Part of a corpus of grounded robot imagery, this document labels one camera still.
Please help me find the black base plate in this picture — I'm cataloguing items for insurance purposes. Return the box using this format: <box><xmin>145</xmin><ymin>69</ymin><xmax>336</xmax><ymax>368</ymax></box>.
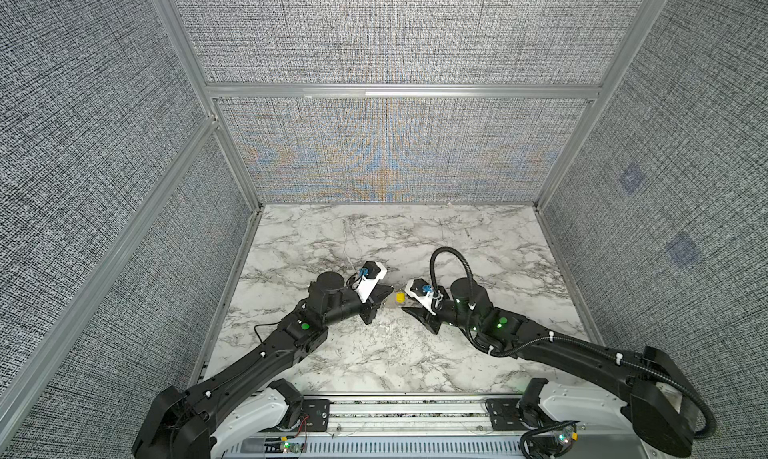
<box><xmin>301</xmin><ymin>399</ymin><xmax>331</xmax><ymax>432</ymax></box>
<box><xmin>485</xmin><ymin>398</ymin><xmax>528</xmax><ymax>432</ymax></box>

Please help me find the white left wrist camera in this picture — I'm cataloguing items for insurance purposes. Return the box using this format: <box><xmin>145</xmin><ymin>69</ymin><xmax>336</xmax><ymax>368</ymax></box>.
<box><xmin>347</xmin><ymin>261</ymin><xmax>387</xmax><ymax>303</ymax></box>

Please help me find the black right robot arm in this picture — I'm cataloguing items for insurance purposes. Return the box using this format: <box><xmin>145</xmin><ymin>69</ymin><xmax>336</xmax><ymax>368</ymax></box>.
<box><xmin>405</xmin><ymin>278</ymin><xmax>717</xmax><ymax>457</ymax></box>

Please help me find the slotted grey cable duct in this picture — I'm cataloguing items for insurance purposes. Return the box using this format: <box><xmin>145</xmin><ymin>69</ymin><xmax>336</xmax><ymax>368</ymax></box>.
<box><xmin>222</xmin><ymin>435</ymin><xmax>523</xmax><ymax>458</ymax></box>

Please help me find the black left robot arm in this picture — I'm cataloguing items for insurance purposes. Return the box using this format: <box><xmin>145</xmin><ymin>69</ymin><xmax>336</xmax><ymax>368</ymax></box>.
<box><xmin>132</xmin><ymin>271</ymin><xmax>394</xmax><ymax>458</ymax></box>

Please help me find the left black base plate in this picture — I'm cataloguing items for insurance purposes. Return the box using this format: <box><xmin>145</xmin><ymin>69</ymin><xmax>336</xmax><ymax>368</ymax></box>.
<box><xmin>301</xmin><ymin>399</ymin><xmax>331</xmax><ymax>432</ymax></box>

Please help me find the aluminium enclosure frame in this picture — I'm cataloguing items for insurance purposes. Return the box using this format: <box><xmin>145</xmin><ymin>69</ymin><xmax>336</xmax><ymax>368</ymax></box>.
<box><xmin>1</xmin><ymin>0</ymin><xmax>636</xmax><ymax>444</ymax></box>

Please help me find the aluminium front rail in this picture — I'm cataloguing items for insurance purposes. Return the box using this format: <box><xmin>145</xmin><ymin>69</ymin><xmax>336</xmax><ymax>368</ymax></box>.
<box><xmin>197</xmin><ymin>392</ymin><xmax>601</xmax><ymax>439</ymax></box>

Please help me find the black corrugated right cable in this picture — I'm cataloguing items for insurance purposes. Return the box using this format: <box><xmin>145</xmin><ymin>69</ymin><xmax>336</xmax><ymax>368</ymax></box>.
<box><xmin>429</xmin><ymin>246</ymin><xmax>718</xmax><ymax>459</ymax></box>

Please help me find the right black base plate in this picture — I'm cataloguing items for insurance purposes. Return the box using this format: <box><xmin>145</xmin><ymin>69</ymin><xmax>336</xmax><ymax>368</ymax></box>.
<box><xmin>485</xmin><ymin>398</ymin><xmax>528</xmax><ymax>432</ymax></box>

